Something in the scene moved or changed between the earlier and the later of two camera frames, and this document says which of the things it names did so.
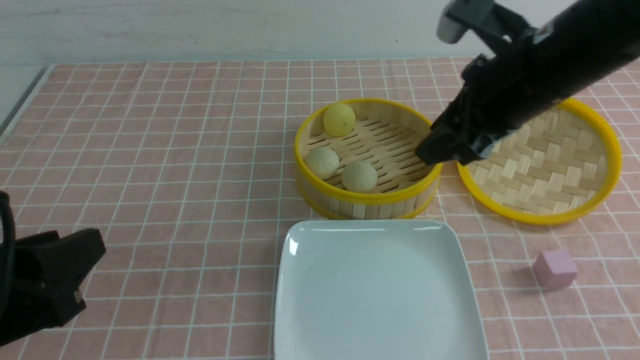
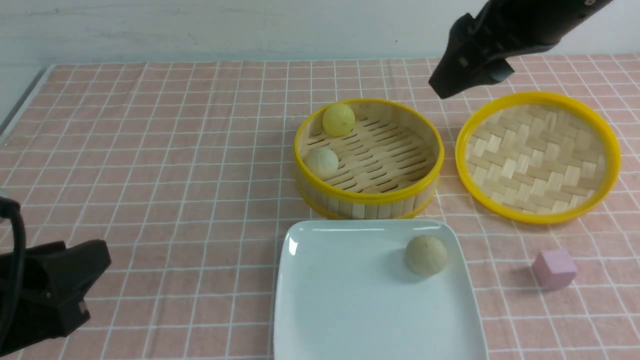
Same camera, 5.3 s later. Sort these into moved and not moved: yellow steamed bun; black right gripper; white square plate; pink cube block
Moved: black right gripper
Not moved: pink cube block; yellow steamed bun; white square plate
